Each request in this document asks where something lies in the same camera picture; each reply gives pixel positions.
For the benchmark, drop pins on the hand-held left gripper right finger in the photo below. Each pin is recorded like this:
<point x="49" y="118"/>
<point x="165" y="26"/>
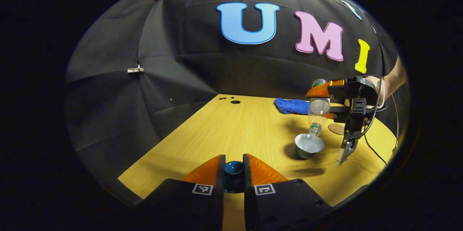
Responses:
<point x="249" y="209"/>

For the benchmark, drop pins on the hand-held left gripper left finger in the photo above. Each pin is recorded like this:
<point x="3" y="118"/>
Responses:
<point x="219" y="209"/>

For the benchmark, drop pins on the dark blue teacup lid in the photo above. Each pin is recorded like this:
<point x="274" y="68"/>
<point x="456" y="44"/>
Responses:
<point x="234" y="168"/>

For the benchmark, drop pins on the clear plastic water bottle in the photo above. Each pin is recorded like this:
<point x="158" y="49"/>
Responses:
<point x="318" y="110"/>

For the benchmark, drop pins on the blue towel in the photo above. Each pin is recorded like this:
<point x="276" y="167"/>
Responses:
<point x="291" y="106"/>

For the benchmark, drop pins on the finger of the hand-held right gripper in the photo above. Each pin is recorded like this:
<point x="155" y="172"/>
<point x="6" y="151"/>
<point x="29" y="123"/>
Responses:
<point x="342" y="113"/>
<point x="336" y="90"/>

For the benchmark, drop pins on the green teacup white inside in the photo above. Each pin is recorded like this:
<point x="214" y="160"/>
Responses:
<point x="309" y="146"/>

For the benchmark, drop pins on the white cloth clip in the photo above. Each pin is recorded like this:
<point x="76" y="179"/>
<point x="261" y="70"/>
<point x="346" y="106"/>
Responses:
<point x="135" y="69"/>

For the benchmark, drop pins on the round brown coaster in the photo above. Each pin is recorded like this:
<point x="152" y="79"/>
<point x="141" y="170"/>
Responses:
<point x="336" y="129"/>

